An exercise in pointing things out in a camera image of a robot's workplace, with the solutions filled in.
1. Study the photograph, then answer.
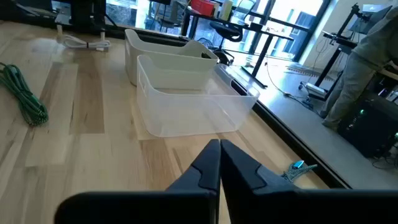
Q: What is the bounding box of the black computer tower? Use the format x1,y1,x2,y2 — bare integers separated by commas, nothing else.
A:
337,93,398,158

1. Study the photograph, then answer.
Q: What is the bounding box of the white opaque plastic bin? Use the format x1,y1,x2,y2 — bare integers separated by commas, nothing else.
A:
124,29,220,86

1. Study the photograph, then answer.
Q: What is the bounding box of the black equipment stand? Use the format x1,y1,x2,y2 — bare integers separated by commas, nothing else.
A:
313,2,392,88

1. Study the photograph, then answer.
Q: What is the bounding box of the pale paper roll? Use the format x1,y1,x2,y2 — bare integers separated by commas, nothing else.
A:
219,0,234,22

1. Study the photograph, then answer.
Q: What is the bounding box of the white power strip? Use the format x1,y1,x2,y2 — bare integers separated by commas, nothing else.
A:
306,82,327,97

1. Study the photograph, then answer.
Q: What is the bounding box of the black office chair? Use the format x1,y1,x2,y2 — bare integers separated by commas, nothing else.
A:
208,0,244,66

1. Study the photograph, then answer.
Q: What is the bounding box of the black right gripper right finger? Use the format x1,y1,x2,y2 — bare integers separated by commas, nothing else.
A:
220,139,398,224

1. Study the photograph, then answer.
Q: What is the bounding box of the clear plastic bin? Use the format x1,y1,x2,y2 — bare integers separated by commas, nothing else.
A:
136,55,261,138

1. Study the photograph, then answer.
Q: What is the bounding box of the person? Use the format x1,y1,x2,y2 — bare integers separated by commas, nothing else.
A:
320,4,398,130

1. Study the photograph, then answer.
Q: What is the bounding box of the red box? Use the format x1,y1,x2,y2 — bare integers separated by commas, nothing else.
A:
190,0,216,17

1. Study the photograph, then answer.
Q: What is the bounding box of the teal braided USB cable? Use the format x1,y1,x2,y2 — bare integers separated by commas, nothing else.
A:
281,160,318,184

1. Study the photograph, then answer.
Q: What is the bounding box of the white USB cable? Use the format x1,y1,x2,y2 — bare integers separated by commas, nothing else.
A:
57,33,112,52

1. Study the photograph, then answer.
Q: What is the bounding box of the black office desk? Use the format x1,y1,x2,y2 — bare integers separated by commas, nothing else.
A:
182,6,295,90

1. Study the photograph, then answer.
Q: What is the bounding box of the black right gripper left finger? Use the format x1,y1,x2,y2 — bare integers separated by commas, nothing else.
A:
54,139,221,224

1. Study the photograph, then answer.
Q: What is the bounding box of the green braided USB cable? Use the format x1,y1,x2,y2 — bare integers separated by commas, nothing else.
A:
0,62,49,127

